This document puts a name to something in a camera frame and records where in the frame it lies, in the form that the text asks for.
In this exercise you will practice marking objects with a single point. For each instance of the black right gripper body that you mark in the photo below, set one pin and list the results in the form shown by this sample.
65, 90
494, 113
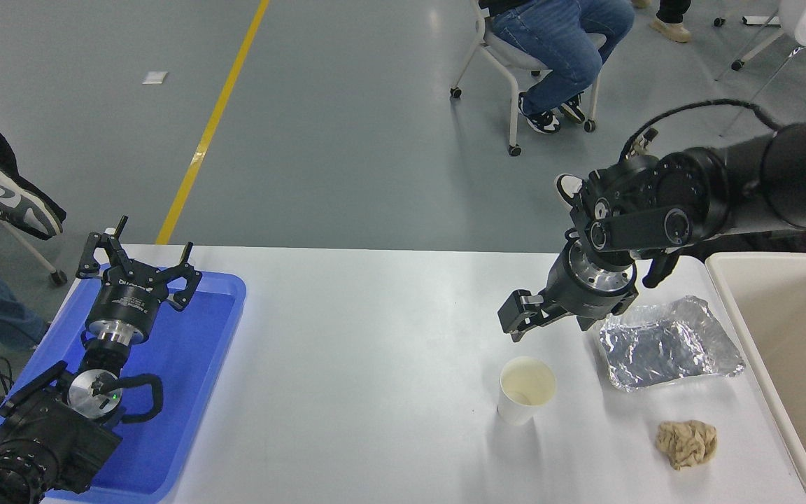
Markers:
571, 297

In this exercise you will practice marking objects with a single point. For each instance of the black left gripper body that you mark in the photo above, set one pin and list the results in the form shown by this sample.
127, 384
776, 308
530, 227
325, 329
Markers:
126, 301

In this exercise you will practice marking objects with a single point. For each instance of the white paper cup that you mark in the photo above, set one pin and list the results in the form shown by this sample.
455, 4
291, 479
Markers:
523, 406

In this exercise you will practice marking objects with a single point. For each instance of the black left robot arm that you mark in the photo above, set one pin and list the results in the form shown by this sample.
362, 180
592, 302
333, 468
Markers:
53, 427

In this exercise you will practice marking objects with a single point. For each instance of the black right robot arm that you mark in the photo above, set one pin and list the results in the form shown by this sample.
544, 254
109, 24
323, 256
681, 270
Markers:
725, 189

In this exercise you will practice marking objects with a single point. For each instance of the chair leg with caster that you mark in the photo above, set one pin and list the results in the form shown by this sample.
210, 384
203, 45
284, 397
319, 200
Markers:
32, 255

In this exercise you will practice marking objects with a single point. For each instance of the crumpled silver foil tray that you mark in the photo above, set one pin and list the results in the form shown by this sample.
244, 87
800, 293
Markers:
669, 346

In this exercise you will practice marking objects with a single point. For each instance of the blue plastic tray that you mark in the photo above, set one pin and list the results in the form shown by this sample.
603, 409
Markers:
186, 364

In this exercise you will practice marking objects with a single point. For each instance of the crumpled tan paper ball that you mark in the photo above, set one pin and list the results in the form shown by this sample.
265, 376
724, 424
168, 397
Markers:
686, 442

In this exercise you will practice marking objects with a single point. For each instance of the white paper scrap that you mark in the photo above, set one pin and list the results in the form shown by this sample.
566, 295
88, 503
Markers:
155, 78

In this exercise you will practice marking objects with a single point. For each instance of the white chair with casters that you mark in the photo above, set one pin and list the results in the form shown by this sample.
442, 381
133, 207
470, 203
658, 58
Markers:
511, 105

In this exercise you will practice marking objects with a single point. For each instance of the large pale bin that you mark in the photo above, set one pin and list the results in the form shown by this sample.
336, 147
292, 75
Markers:
795, 329

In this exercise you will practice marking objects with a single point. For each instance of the person seated on chair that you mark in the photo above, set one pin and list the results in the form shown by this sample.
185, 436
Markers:
564, 42

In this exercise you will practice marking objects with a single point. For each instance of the person with beige shoes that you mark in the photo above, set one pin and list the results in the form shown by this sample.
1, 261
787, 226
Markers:
670, 28

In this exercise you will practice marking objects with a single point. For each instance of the white chair base with caster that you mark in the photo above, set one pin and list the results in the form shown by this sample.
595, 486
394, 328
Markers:
756, 49

